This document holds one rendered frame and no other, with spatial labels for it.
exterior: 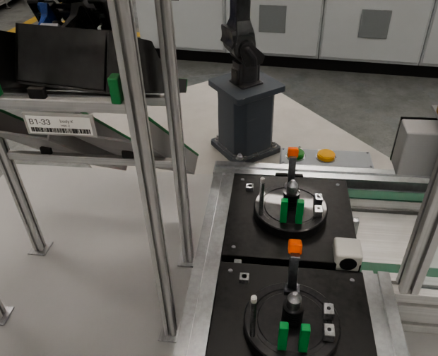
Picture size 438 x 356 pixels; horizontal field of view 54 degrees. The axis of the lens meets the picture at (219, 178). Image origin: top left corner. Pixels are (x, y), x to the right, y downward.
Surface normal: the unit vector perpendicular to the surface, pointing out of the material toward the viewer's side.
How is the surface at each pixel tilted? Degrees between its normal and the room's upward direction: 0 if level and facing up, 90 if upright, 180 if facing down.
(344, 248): 0
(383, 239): 0
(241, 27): 60
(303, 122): 0
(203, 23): 90
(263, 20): 90
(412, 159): 90
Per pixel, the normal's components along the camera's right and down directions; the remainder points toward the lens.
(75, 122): -0.12, 0.60
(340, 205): -0.03, -0.80
